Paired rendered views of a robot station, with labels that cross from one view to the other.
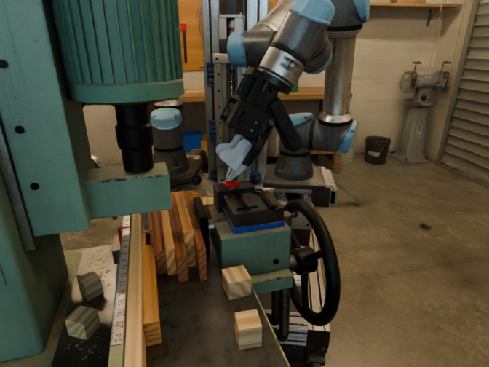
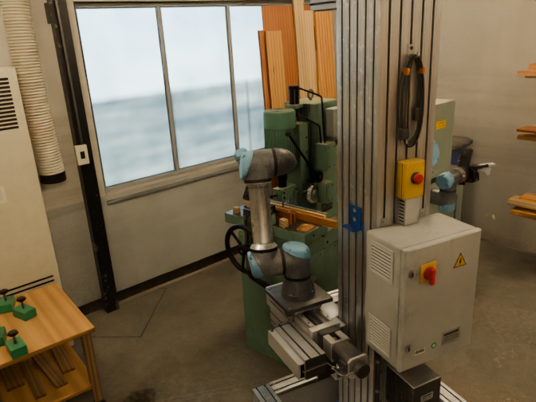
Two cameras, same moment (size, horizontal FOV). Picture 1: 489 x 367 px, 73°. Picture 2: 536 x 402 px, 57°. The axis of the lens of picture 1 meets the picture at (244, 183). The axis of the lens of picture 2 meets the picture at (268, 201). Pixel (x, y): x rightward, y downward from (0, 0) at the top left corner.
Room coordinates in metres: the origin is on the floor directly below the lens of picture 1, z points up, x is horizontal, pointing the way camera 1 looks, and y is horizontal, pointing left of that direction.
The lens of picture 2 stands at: (2.77, -1.30, 1.92)
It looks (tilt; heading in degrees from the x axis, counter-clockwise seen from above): 19 degrees down; 148
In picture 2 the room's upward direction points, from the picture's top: 3 degrees counter-clockwise
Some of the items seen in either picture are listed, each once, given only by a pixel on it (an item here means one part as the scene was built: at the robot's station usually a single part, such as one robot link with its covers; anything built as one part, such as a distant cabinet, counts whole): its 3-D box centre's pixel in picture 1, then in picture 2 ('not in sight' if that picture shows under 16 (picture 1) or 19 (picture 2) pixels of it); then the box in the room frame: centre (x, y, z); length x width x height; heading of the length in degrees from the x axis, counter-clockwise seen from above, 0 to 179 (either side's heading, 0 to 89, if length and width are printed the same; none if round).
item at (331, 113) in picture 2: not in sight; (333, 121); (0.60, 0.53, 1.40); 0.10 x 0.06 x 0.16; 106
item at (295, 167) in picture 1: (294, 161); (297, 282); (1.21, -0.19, 0.87); 0.15 x 0.15 x 0.10
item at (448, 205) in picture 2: not in sight; (443, 199); (1.35, 0.58, 1.12); 0.11 x 0.08 x 0.11; 7
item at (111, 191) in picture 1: (130, 192); (285, 193); (0.55, 0.21, 1.03); 0.14 x 0.07 x 0.09; 106
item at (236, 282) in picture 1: (236, 282); not in sight; (0.44, 0.01, 0.92); 0.04 x 0.04 x 0.03; 20
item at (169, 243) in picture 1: (167, 237); not in sight; (0.56, 0.15, 0.93); 0.17 x 0.02 x 0.06; 16
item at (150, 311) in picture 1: (148, 226); (292, 214); (0.62, 0.21, 0.92); 0.60 x 0.02 x 0.04; 16
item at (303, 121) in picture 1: (297, 131); (295, 258); (1.20, -0.20, 0.98); 0.13 x 0.12 x 0.14; 67
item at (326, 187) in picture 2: not in sight; (324, 191); (0.65, 0.41, 1.02); 0.09 x 0.07 x 0.12; 16
